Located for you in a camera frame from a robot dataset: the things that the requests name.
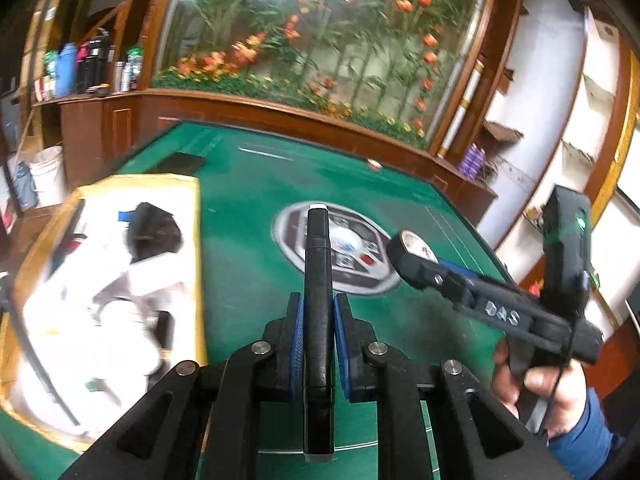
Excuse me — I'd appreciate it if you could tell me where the black object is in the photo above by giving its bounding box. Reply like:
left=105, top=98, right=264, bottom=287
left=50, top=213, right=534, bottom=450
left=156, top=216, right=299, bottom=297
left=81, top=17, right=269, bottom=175
left=122, top=202, right=183, bottom=263

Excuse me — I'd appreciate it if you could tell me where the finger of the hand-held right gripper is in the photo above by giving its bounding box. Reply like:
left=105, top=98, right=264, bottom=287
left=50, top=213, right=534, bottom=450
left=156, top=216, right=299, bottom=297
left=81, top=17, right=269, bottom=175
left=388, top=237, right=473, bottom=312
left=436, top=258, right=482, bottom=285

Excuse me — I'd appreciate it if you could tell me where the wooden basket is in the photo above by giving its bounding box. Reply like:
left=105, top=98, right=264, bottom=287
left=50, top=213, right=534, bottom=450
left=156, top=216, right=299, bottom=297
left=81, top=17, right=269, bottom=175
left=482, top=120, right=523, bottom=146

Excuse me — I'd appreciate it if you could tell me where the gold and white mailer bag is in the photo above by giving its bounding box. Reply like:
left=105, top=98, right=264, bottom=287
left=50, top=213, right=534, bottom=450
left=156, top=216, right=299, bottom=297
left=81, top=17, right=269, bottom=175
left=0, top=172, right=208, bottom=453

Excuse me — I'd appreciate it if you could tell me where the black flat panel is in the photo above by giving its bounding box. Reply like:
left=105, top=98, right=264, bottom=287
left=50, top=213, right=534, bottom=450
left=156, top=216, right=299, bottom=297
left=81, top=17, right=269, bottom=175
left=150, top=152, right=207, bottom=173

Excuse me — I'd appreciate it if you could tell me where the white plastic bucket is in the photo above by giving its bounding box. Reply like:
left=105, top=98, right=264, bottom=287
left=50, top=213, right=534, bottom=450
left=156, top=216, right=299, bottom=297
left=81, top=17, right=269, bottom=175
left=29, top=146, right=67, bottom=207

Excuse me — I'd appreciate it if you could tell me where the green packet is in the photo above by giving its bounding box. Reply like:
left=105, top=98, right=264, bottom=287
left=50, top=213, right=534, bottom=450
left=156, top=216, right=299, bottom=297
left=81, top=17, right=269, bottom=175
left=125, top=46, right=143, bottom=91

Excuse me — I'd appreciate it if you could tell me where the tangled cable pile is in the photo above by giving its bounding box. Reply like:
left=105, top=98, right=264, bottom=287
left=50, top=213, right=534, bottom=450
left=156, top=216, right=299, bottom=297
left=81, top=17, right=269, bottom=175
left=477, top=157, right=526, bottom=186

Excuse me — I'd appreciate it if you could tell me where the round table control panel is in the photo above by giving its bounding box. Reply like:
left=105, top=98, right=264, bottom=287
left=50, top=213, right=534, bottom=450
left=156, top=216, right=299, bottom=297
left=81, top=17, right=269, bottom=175
left=272, top=201, right=403, bottom=293

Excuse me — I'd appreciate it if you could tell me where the artificial flower glass display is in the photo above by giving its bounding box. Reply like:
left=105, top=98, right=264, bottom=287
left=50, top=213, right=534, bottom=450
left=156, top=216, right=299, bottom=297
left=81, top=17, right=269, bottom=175
left=150, top=0, right=501, bottom=151

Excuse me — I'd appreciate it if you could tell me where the white rolled poster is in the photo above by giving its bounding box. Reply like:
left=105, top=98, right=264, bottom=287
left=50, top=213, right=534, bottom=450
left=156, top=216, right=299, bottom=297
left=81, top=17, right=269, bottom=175
left=437, top=57, right=486, bottom=158

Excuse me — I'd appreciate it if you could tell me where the black marker pen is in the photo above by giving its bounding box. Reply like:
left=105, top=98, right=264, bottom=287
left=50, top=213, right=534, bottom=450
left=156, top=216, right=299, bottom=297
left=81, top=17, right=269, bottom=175
left=302, top=202, right=337, bottom=463

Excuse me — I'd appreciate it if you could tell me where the white rectangular box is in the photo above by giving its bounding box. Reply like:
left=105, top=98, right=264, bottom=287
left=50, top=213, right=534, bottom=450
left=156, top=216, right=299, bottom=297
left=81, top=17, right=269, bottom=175
left=127, top=255, right=193, bottom=296

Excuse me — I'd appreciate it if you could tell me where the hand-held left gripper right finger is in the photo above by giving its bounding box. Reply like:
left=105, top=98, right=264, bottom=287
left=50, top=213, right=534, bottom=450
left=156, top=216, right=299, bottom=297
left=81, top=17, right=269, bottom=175
left=333, top=293, right=573, bottom=480

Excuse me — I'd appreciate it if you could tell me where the blue thermos jug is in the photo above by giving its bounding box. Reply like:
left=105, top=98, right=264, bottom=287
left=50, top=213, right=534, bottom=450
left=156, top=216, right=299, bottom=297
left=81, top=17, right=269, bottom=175
left=54, top=42, right=78, bottom=98

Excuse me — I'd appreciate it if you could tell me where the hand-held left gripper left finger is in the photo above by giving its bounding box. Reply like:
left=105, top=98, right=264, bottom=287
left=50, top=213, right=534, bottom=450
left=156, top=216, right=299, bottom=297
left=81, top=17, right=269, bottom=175
left=59, top=293, right=306, bottom=480

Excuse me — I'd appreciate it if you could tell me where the person's right hand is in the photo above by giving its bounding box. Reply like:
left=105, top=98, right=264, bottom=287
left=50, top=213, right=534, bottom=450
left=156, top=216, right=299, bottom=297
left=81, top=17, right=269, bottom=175
left=492, top=341, right=587, bottom=444

